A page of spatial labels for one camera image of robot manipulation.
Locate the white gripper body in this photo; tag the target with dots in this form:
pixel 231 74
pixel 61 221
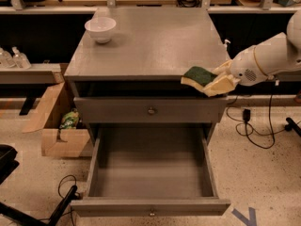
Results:
pixel 244 67

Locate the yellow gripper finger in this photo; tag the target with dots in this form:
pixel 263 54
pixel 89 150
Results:
pixel 221 84
pixel 223 68

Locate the green yellow sponge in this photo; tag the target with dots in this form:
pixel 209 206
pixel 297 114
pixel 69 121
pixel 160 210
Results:
pixel 198 78

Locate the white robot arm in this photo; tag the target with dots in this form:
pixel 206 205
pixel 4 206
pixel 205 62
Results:
pixel 260 62

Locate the closed grey upper drawer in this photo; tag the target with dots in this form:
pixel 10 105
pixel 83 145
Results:
pixel 152 110

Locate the grey wooden drawer cabinet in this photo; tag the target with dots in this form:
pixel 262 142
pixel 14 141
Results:
pixel 149 52

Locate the open grey middle drawer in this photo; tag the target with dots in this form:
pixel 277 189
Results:
pixel 151 171

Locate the small white pump bottle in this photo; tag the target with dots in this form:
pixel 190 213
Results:
pixel 226 43

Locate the white ceramic bowl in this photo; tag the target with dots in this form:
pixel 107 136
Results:
pixel 101 29

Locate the green snack bag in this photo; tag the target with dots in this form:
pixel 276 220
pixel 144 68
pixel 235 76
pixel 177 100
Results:
pixel 69 120

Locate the cardboard box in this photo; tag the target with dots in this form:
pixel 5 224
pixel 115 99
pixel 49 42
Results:
pixel 54 104

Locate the black chair base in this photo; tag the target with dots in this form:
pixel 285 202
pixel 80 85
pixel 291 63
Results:
pixel 20 195

